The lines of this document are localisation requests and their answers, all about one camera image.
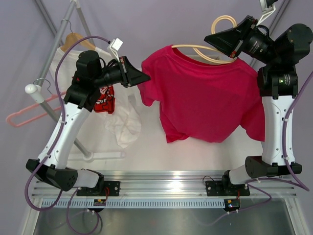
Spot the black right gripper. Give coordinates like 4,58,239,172
205,16,279,67

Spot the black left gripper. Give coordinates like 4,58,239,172
93,56,151,89

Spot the light wooden hanger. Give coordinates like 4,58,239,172
171,15,237,65

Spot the red t shirt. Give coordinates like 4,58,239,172
138,46,265,143

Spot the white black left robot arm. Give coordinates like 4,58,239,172
26,50,150,195

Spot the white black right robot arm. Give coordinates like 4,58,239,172
204,16,313,194

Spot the white printed t shirt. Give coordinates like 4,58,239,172
49,48,141,150

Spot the brown wooden hanger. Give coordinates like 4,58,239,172
61,20,96,52

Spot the pink plastic hanger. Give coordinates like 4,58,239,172
5,78,68,127

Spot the metal clothes rack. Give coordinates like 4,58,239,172
25,0,126,165

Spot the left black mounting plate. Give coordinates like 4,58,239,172
76,180,121,197

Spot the black mounting plate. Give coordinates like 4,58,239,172
205,181,250,197
76,180,121,197

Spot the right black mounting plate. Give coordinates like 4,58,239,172
205,181,250,197

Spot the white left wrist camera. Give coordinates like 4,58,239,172
107,38,123,62

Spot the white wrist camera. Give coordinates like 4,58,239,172
107,38,123,62
257,0,277,25

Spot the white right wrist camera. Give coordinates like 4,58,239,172
257,0,277,25

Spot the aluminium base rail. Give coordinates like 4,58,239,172
30,170,297,199

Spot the white slotted cable duct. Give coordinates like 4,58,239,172
41,198,227,209

